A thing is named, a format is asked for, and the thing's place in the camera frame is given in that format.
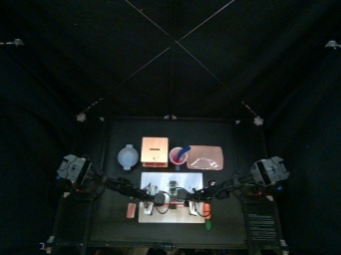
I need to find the orange toy carrot green top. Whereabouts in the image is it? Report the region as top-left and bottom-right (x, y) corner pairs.
(202, 201), (213, 231)

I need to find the salmon pink toy piece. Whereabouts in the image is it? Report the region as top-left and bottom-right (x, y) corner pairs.
(126, 202), (138, 220)

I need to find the pink cup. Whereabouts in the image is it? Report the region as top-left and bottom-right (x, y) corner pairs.
(169, 146), (189, 165)

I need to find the pink rectangular tray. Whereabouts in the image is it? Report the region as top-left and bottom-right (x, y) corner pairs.
(185, 144), (225, 171)

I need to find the blue toy utensil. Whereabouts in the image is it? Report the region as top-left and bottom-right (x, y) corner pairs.
(175, 144), (193, 159)

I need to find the printed label sheet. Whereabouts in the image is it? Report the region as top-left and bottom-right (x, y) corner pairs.
(245, 212), (280, 247)

